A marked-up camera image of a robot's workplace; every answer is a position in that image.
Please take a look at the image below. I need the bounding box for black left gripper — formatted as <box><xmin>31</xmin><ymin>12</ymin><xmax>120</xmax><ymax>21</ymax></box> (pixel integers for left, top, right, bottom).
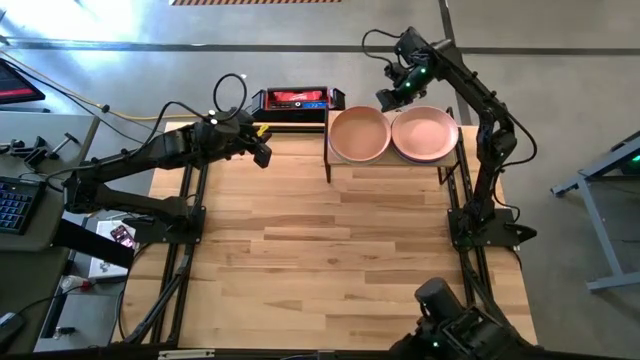
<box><xmin>234</xmin><ymin>119</ymin><xmax>274</xmax><ymax>169</ymax></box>

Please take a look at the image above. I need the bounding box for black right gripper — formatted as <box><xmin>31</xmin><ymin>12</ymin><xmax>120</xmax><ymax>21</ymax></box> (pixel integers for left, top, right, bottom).
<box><xmin>377</xmin><ymin>63</ymin><xmax>432</xmax><ymax>113</ymax></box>

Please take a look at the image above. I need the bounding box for brown plate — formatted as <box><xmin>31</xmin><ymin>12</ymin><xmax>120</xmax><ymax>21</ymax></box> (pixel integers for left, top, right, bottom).
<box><xmin>328</xmin><ymin>105</ymin><xmax>393</xmax><ymax>164</ymax></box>

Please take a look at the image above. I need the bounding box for pink plate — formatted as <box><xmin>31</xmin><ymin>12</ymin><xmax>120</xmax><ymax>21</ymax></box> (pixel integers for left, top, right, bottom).
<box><xmin>390</xmin><ymin>105</ymin><xmax>460</xmax><ymax>164</ymax></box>

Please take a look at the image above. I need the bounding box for wooden shelf with black legs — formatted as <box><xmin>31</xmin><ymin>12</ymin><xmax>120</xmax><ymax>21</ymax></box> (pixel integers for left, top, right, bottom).
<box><xmin>323</xmin><ymin>107</ymin><xmax>462</xmax><ymax>186</ymax></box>

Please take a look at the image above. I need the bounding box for red and black tool box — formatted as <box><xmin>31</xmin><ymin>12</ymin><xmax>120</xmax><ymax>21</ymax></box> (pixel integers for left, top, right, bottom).
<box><xmin>249</xmin><ymin>85</ymin><xmax>347</xmax><ymax>124</ymax></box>

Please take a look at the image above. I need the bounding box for smartphone with red screen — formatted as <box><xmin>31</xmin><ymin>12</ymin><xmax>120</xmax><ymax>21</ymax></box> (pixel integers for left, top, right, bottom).
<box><xmin>110</xmin><ymin>224</ymin><xmax>137</xmax><ymax>250</ymax></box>

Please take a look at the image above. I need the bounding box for white box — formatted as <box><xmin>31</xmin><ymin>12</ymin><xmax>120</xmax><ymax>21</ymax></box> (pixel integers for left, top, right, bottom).
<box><xmin>88</xmin><ymin>219</ymin><xmax>130</xmax><ymax>279</ymax></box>

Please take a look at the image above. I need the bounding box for black diagonal bar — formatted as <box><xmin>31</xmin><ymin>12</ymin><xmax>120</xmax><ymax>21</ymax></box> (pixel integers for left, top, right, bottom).
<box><xmin>51</xmin><ymin>219</ymin><xmax>136</xmax><ymax>270</ymax></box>

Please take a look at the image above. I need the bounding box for grey side desk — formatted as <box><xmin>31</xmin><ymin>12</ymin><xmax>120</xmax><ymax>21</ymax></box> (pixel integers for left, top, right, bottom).
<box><xmin>0</xmin><ymin>110</ymin><xmax>101</xmax><ymax>252</ymax></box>

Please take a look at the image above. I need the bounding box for black desk clamp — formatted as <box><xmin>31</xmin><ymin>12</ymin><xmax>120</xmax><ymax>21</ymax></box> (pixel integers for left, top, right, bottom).
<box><xmin>22</xmin><ymin>131</ymin><xmax>81</xmax><ymax>169</ymax></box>
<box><xmin>0</xmin><ymin>138</ymin><xmax>26</xmax><ymax>157</ymax></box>

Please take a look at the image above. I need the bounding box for white power adapter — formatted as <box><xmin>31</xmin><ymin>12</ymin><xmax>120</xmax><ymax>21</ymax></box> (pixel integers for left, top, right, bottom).
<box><xmin>59</xmin><ymin>274</ymin><xmax>95</xmax><ymax>295</ymax></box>

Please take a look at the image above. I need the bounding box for grey floor sheet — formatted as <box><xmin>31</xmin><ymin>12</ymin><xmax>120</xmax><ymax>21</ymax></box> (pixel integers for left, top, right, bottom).
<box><xmin>33</xmin><ymin>292</ymin><xmax>124</xmax><ymax>353</ymax></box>

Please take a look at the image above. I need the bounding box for black device with green light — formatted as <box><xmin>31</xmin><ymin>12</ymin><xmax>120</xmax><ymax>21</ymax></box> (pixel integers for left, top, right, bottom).
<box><xmin>608</xmin><ymin>130</ymin><xmax>640</xmax><ymax>176</ymax></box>

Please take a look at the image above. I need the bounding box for black keyboard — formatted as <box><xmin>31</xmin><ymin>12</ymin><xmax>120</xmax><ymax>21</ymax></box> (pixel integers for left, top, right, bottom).
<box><xmin>0</xmin><ymin>175</ymin><xmax>49</xmax><ymax>236</ymax></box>

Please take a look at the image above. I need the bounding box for black computer monitor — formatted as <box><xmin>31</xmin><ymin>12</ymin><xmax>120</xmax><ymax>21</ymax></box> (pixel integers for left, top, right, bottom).
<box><xmin>0</xmin><ymin>58</ymin><xmax>46</xmax><ymax>105</ymax></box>

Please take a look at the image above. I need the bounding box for dark grey desk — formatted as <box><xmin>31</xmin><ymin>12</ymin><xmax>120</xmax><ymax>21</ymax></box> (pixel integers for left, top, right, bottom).
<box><xmin>0</xmin><ymin>244</ymin><xmax>71</xmax><ymax>354</ymax></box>

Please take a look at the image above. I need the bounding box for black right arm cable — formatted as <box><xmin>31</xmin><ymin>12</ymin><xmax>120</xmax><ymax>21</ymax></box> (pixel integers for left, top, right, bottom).
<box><xmin>361</xmin><ymin>28</ymin><xmax>404</xmax><ymax>69</ymax></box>

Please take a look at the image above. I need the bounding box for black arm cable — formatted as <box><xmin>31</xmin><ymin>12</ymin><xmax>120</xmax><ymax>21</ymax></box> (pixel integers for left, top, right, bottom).
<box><xmin>213</xmin><ymin>73</ymin><xmax>249</xmax><ymax>121</ymax></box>
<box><xmin>361</xmin><ymin>28</ymin><xmax>404</xmax><ymax>69</ymax></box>

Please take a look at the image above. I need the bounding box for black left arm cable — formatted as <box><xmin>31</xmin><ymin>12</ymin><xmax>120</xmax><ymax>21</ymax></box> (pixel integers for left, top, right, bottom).
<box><xmin>213</xmin><ymin>73</ymin><xmax>249</xmax><ymax>121</ymax></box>

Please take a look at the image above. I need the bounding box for yellow power cable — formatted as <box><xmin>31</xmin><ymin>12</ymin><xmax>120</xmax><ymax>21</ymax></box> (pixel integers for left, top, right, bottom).
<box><xmin>107</xmin><ymin>110</ymin><xmax>201</xmax><ymax>123</ymax></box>

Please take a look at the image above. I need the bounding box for thin black floor cable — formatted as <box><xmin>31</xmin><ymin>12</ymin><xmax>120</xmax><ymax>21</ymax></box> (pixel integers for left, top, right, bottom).
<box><xmin>0</xmin><ymin>49</ymin><xmax>162</xmax><ymax>150</ymax></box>

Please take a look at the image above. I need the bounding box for black aluminium frame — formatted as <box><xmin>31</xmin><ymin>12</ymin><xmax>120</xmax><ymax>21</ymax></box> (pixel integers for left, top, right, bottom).
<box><xmin>444</xmin><ymin>107</ymin><xmax>539</xmax><ymax>351</ymax></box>
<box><xmin>112</xmin><ymin>123</ymin><xmax>327</xmax><ymax>347</ymax></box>

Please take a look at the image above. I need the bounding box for silver metal bracket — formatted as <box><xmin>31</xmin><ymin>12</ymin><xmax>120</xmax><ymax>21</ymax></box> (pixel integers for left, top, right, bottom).
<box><xmin>158</xmin><ymin>349</ymin><xmax>216</xmax><ymax>360</ymax></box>

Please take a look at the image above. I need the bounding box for grey metal table frame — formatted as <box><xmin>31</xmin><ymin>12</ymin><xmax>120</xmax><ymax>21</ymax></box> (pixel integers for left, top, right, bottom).
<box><xmin>549</xmin><ymin>130</ymin><xmax>640</xmax><ymax>292</ymax></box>

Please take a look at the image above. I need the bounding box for black frame crossbar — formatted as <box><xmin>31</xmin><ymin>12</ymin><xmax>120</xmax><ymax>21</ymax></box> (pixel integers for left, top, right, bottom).
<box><xmin>0</xmin><ymin>343</ymin><xmax>640</xmax><ymax>360</ymax></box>

